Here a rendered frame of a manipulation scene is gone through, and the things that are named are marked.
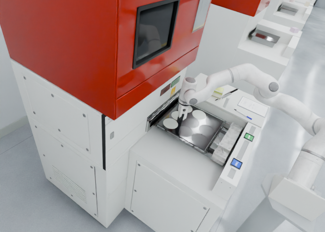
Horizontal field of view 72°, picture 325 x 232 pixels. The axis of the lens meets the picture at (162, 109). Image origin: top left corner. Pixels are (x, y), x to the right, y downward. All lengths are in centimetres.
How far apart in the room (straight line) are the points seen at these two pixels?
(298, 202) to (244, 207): 102
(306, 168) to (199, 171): 57
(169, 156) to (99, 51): 81
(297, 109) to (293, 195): 46
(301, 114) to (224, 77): 46
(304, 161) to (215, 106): 63
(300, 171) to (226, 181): 43
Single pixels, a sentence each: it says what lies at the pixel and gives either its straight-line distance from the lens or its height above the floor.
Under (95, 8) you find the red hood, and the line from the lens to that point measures 82.
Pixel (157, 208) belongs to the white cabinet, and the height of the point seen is 41.
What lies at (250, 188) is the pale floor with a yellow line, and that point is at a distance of 257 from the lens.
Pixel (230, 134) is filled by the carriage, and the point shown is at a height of 88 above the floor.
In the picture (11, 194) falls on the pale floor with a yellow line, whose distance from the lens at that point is 236.
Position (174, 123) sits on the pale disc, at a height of 90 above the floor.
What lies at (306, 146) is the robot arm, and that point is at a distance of 150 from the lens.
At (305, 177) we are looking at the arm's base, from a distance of 146.
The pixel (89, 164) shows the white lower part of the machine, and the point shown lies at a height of 77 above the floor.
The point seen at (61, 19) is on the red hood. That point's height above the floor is 158.
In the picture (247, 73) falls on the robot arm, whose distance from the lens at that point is 140.
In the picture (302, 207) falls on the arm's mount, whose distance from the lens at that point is 148.
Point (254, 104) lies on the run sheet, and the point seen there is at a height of 97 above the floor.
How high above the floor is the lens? 191
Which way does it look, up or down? 39 degrees down
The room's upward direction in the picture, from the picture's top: 11 degrees clockwise
